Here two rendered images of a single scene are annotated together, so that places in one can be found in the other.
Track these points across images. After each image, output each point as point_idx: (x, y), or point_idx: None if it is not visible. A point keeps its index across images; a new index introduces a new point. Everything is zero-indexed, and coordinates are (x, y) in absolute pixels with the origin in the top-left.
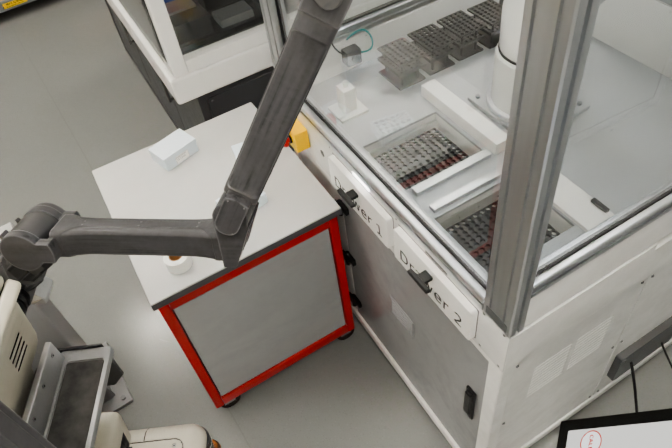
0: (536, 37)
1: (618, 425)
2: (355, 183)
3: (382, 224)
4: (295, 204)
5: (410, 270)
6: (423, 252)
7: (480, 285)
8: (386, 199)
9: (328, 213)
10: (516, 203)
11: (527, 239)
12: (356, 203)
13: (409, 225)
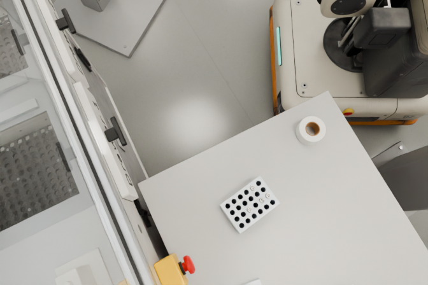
0: None
1: None
2: (102, 139)
3: (87, 92)
4: (187, 196)
5: (72, 28)
6: (53, 38)
7: None
8: (67, 81)
9: (151, 177)
10: None
11: None
12: (111, 142)
13: (53, 47)
